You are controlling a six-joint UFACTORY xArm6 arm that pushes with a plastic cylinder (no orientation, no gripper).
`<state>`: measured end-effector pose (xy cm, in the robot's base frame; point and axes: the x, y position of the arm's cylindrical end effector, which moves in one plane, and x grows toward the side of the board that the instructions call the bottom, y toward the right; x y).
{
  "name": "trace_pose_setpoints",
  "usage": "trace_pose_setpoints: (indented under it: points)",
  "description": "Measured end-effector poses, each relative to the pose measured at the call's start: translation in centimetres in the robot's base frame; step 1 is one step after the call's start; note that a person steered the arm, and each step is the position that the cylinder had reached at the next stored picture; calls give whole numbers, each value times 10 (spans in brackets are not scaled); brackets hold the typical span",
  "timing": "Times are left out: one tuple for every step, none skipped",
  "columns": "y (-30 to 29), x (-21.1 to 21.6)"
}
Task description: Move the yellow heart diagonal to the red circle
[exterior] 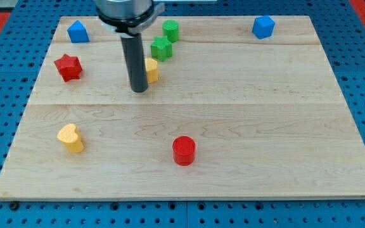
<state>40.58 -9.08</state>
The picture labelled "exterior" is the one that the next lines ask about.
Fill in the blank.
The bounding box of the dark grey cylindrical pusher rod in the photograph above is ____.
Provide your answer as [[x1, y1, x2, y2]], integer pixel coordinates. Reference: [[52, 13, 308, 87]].
[[120, 34, 148, 93]]

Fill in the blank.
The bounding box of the yellow heart block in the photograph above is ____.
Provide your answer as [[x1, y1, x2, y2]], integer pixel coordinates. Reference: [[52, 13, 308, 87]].
[[56, 123, 84, 153]]

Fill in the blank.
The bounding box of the yellow block behind rod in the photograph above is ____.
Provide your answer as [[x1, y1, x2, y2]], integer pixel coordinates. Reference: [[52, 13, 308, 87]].
[[145, 58, 158, 84]]

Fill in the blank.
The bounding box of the green star block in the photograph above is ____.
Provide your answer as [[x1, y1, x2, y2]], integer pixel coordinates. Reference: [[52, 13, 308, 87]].
[[150, 35, 172, 61]]

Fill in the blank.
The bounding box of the green cylinder block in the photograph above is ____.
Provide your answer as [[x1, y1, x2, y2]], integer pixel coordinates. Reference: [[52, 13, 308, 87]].
[[162, 20, 179, 43]]

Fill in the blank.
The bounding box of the blue pentagon block left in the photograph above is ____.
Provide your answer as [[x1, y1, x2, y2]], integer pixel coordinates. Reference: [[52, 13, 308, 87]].
[[67, 20, 89, 43]]

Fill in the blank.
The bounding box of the red star block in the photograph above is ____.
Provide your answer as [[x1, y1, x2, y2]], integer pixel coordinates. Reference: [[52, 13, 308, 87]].
[[54, 54, 82, 82]]

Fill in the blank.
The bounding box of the red cylinder block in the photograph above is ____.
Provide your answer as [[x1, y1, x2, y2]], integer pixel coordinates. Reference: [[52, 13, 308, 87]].
[[172, 136, 196, 166]]

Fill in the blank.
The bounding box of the wooden board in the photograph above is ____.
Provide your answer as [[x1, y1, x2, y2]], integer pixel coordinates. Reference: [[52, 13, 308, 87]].
[[0, 16, 365, 201]]

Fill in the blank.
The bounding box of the blue hexagon block right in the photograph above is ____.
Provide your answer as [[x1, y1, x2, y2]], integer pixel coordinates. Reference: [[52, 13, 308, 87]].
[[252, 15, 275, 39]]

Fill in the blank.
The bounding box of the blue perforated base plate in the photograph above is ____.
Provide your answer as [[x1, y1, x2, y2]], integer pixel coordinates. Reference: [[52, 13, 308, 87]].
[[0, 0, 365, 227]]

